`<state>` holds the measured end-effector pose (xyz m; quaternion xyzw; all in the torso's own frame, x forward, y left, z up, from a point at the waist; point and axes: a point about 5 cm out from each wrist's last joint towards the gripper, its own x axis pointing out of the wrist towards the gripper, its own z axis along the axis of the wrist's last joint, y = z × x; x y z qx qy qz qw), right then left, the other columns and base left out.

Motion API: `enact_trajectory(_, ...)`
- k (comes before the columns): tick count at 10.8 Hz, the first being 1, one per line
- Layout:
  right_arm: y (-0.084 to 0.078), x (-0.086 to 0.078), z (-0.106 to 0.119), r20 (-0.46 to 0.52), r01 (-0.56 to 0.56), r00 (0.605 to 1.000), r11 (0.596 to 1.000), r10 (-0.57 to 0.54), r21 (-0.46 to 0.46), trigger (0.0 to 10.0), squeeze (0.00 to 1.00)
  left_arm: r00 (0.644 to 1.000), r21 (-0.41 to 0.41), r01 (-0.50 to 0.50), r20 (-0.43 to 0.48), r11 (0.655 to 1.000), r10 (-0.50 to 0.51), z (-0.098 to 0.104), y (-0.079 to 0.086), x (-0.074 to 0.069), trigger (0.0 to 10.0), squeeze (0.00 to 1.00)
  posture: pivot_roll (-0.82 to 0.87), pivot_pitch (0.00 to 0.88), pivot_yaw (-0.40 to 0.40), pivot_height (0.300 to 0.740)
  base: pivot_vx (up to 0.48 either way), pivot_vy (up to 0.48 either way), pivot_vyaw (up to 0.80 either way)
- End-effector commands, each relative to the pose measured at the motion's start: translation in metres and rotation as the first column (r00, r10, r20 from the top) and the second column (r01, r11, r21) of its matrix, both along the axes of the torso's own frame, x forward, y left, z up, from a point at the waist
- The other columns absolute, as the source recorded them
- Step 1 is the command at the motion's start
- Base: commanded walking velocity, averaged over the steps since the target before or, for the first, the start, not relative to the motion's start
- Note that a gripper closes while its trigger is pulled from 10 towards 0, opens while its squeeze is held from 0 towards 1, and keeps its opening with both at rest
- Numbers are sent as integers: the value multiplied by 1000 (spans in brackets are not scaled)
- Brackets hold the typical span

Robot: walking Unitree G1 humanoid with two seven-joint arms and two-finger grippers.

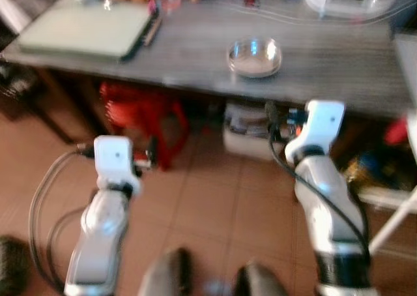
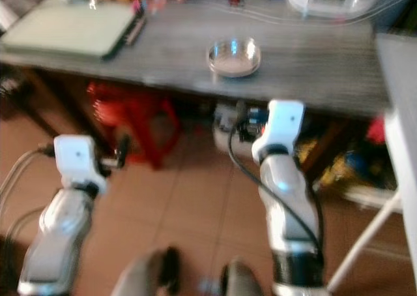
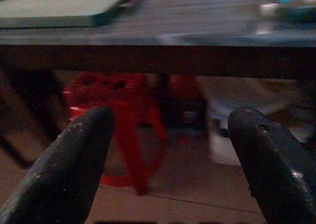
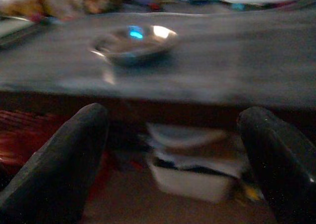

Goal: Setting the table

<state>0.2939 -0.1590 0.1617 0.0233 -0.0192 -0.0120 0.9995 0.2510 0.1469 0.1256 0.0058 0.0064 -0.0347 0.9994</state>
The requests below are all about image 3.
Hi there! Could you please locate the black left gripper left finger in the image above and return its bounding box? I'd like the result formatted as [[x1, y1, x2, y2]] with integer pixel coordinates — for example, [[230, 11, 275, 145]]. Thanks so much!
[[0, 106, 115, 224]]

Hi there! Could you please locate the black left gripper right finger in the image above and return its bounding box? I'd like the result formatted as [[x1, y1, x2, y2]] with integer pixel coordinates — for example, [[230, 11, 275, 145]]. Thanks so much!
[[227, 107, 316, 224]]

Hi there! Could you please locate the red plastic stool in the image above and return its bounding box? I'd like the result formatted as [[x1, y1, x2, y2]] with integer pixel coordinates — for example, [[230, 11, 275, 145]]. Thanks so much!
[[63, 72, 169, 195]]

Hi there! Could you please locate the dark wooden table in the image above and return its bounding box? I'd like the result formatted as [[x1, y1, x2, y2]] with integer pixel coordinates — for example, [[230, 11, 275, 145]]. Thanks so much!
[[0, 0, 316, 170]]

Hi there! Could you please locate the grey green flat tray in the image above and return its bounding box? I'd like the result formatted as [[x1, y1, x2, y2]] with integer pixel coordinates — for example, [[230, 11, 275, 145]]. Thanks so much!
[[0, 0, 135, 29]]

